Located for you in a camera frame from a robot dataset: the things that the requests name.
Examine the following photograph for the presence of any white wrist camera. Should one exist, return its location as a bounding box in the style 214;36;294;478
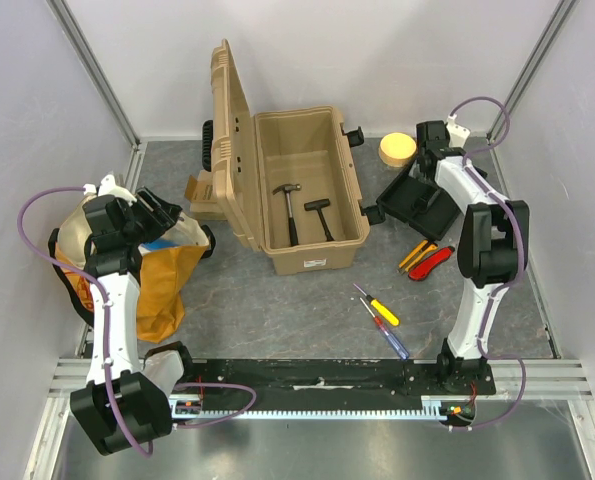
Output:
446;114;471;148
83;173;137;205

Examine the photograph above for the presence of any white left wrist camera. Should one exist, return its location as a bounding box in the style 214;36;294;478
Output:
83;173;137;205

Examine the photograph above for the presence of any red utility knife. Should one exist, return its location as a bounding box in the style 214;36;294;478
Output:
408;246;455;282

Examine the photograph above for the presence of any black toolbox tray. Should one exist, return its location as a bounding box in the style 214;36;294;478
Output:
376;157;492;246

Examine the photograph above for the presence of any tan plastic toolbox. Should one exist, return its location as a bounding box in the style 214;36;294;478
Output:
202;40;371;275

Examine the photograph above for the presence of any black rubber mallet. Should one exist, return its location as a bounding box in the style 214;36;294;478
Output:
304;198;334;242

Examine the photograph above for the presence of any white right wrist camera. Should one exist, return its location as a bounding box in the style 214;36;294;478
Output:
446;114;471;148

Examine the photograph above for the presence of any grey slotted cable duct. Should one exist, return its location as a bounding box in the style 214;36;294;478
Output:
168;395;447;422

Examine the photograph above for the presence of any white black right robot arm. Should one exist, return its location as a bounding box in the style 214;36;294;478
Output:
416;120;530;394

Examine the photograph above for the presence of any yellow utility knife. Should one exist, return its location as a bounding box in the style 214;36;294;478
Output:
398;239;438;274

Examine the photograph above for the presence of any blue red handle screwdriver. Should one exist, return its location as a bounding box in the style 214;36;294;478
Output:
360;298;409;360

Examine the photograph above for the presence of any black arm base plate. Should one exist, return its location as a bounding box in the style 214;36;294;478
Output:
181;359;496;396

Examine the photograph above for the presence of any yellow canvas tote bag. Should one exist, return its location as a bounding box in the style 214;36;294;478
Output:
48;195;216;343

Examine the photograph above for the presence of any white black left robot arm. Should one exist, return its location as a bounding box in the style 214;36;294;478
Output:
70;188;197;456

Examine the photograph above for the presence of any yellow handle screwdriver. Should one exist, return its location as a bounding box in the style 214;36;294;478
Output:
353;283;400;326

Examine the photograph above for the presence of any steel claw hammer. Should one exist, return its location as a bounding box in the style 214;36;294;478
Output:
272;183;301;247

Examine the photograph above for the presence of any brown cardboard box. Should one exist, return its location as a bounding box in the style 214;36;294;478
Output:
184;170;226;221

